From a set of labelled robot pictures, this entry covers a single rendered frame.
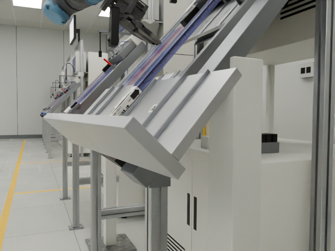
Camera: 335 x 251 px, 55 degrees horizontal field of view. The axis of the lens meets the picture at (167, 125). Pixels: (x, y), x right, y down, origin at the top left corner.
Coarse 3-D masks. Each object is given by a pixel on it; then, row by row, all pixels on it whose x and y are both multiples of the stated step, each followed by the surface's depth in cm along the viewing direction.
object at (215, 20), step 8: (232, 0) 99; (216, 8) 109; (224, 8) 100; (232, 8) 92; (208, 16) 109; (216, 16) 100; (224, 16) 91; (200, 24) 109; (208, 24) 99; (216, 24) 91; (200, 32) 100; (208, 32) 96; (216, 32) 104; (200, 40) 112
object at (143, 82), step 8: (208, 0) 48; (216, 0) 48; (208, 8) 47; (200, 16) 46; (192, 24) 46; (184, 32) 45; (192, 32) 46; (176, 40) 44; (184, 40) 45; (168, 48) 44; (176, 48) 45; (160, 56) 44; (168, 56) 44; (152, 64) 44; (160, 64) 43; (152, 72) 43; (144, 80) 42; (144, 88) 42
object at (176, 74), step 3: (174, 72) 88; (177, 72) 84; (180, 72) 83; (165, 75) 93; (168, 75) 90; (171, 75) 88; (174, 75) 85; (177, 75) 83; (156, 78) 100; (159, 78) 96; (162, 78) 93; (165, 78) 91; (168, 78) 88
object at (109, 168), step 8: (104, 160) 176; (104, 168) 176; (112, 168) 175; (104, 176) 177; (112, 176) 176; (104, 184) 177; (112, 184) 176; (104, 192) 177; (112, 192) 176; (104, 200) 177; (112, 200) 176; (104, 224) 178; (112, 224) 177; (104, 232) 178; (112, 232) 177; (88, 240) 184; (104, 240) 178; (112, 240) 177; (120, 240) 184; (128, 240) 184; (88, 248) 174; (104, 248) 174; (112, 248) 174; (120, 248) 174; (128, 248) 174
